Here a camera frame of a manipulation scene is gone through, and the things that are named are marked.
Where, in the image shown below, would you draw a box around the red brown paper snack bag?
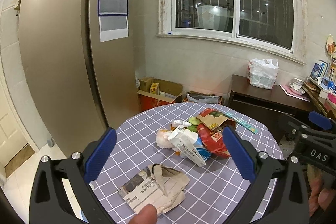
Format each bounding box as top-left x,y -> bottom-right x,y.
197,108 -> 236,159

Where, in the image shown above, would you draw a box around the white blue carton box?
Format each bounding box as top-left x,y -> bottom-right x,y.
167,125 -> 211,167

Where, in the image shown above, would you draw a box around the newspaper sheet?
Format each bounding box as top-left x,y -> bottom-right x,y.
118,164 -> 190,215

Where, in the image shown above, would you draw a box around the white tissue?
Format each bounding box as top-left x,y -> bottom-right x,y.
155,129 -> 174,149

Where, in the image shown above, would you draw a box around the person's right hand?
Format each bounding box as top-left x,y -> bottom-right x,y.
307,164 -> 335,217

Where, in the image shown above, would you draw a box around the person's left hand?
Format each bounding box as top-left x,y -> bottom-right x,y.
129,204 -> 158,224

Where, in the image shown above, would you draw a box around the stacked bowls and plate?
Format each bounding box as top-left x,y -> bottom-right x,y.
288,78 -> 305,95

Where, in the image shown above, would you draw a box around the books on shelf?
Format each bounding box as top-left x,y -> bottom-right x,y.
309,60 -> 335,90

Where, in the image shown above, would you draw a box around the dark wooden cabinet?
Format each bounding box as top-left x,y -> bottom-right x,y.
226,75 -> 317,142

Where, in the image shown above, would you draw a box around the grey checked tablecloth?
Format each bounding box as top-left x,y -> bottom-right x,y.
89,102 -> 285,224

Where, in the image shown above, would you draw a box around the teal long snack wrapper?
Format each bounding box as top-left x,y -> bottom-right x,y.
223,112 -> 258,134

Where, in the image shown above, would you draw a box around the white interior door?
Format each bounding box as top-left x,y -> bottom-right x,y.
1,78 -> 35,180

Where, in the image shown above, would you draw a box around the white plastic bag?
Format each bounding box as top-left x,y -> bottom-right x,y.
247,58 -> 279,90

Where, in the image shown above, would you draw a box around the green vegetable scraps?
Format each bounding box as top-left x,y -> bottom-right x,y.
187,117 -> 201,132

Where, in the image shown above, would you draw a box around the grey plastic bag on floor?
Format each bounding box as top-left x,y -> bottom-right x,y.
186,92 -> 222,104

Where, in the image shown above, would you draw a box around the small white bottle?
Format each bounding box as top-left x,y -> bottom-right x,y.
171,120 -> 192,128

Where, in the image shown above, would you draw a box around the red cardboard box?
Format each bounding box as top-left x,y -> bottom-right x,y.
137,77 -> 183,111

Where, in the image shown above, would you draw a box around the yellow small box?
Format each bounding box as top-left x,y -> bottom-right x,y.
149,83 -> 159,95

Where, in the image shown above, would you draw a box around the gold double-door refrigerator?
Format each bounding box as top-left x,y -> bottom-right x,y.
19,0 -> 139,156

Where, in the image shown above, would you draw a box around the papers on refrigerator door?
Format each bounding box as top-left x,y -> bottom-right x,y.
98,0 -> 129,42

